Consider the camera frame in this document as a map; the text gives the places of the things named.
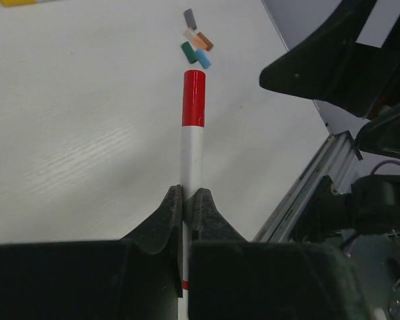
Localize grey pen cap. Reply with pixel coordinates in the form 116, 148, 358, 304
183, 9, 197, 30

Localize dark green pen cap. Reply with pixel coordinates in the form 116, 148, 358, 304
181, 41, 197, 64

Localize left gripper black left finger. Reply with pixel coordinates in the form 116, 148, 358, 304
123, 185, 183, 297

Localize red capped marker pen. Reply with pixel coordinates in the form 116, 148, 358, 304
178, 69, 206, 319

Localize aluminium front rail frame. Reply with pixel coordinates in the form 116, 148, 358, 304
253, 131, 362, 242

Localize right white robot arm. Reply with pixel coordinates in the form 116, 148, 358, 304
259, 1, 400, 243

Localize orange pen cap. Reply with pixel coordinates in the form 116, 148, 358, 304
183, 28, 207, 49

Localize blue pen cap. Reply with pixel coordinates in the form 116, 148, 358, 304
195, 49, 211, 69

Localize yellow capped marker pen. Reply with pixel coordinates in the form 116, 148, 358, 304
0, 0, 49, 7

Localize brown pen cap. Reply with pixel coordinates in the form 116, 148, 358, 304
197, 32, 214, 51

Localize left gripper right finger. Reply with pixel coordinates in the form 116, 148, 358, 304
191, 188, 246, 241

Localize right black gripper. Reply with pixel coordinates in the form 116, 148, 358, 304
259, 1, 400, 159

